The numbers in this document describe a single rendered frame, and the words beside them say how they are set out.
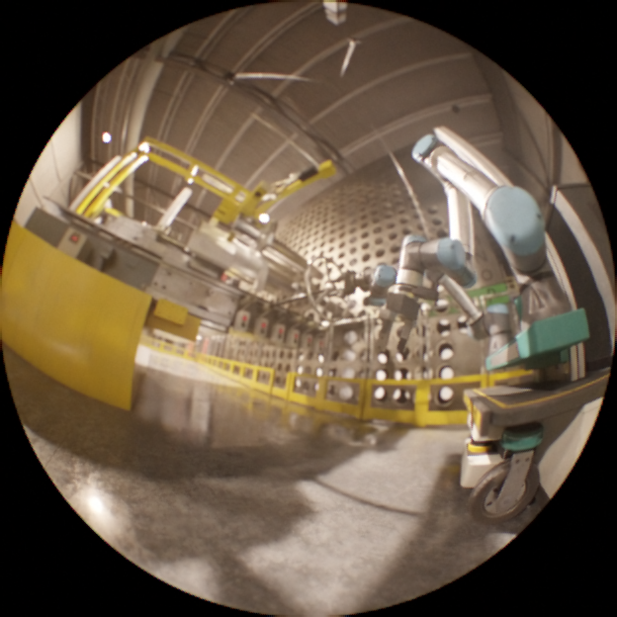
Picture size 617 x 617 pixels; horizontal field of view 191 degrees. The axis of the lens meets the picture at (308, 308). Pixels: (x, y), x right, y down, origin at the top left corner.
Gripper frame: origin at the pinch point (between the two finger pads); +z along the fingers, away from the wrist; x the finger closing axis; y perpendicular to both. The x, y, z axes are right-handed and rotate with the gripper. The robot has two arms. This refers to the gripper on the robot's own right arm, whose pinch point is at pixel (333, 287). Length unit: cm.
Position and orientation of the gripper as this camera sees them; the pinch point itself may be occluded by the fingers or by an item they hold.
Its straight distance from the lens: 102.2
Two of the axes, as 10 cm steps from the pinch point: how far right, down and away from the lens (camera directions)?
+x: -2.2, 8.8, -4.3
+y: -6.7, -4.5, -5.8
